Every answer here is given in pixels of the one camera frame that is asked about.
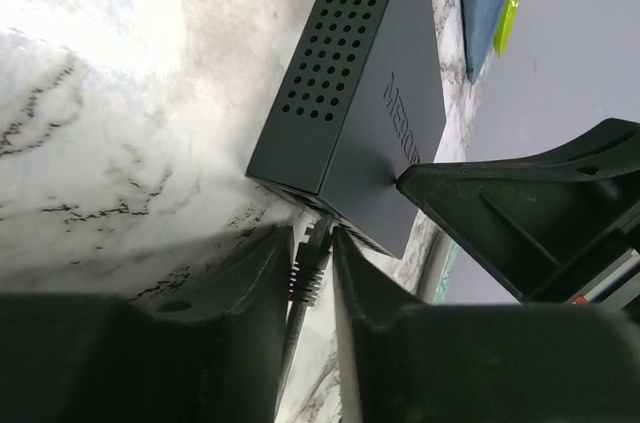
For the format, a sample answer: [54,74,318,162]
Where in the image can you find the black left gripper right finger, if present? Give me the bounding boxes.
[332,227,639,422]

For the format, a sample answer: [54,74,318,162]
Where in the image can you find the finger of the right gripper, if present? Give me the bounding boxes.
[396,118,639,303]

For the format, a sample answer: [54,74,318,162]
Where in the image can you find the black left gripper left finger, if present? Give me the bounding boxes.
[1,226,294,422]

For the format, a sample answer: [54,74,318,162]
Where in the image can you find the grey ethernet cable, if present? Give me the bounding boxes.
[277,212,335,394]

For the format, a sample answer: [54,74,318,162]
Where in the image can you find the dark grey network switch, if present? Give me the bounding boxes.
[247,0,446,258]

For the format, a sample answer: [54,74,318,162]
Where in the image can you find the red teal patterned plate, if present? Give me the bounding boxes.
[423,232,458,304]

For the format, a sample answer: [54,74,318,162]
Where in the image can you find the green round plate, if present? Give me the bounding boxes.
[494,0,520,57]

